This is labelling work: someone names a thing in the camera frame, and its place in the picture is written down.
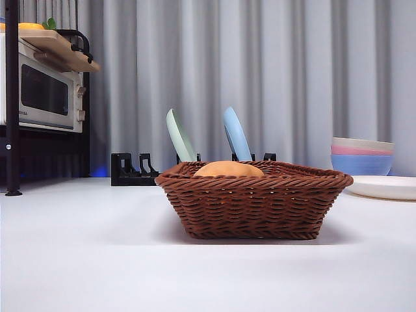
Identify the tan potato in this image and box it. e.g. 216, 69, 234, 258
193, 160, 265, 178

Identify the brown wicker basket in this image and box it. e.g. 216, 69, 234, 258
154, 160, 354, 241

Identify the pale green plate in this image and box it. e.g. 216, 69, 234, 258
165, 109, 198, 163

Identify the pale blue plate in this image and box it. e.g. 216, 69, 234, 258
222, 106, 254, 162

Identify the black dish rack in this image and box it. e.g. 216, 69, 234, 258
110, 151, 277, 187

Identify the grey curtain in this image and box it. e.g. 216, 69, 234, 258
19, 0, 416, 178

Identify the pink bowl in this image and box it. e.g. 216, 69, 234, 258
331, 145, 395, 156

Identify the blue bowl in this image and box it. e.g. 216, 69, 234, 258
330, 154, 395, 177

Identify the cream bowl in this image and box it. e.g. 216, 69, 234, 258
331, 136, 395, 152

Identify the wooden board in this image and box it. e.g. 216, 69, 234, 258
18, 29, 101, 73

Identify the white toaster oven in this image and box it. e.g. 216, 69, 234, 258
0, 32, 85, 133

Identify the white plate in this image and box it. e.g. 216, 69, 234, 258
343, 175, 416, 201

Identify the yellow food item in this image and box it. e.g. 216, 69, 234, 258
0, 21, 45, 31

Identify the black curved handle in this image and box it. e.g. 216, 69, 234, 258
57, 29, 94, 62

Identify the black shelf frame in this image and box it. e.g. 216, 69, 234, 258
0, 0, 92, 197

